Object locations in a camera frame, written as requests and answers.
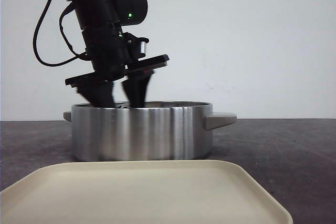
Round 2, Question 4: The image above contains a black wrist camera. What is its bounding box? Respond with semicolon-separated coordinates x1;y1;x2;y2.
123;33;149;61

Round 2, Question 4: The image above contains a cream plastic tray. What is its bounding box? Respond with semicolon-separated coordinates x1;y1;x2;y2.
1;160;293;223

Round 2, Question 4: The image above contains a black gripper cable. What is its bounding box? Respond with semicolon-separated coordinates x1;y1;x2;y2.
33;0;89;67

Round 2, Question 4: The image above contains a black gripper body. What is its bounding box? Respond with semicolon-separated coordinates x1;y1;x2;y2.
65;24;169;87

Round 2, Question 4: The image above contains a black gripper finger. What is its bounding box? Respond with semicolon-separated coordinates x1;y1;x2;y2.
77;81;115;108
122;73;153;108

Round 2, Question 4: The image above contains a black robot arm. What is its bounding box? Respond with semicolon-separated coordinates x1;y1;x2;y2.
64;0;169;108

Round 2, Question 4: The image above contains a stainless steel steamer pot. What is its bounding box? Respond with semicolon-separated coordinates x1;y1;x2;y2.
63;101;237;162

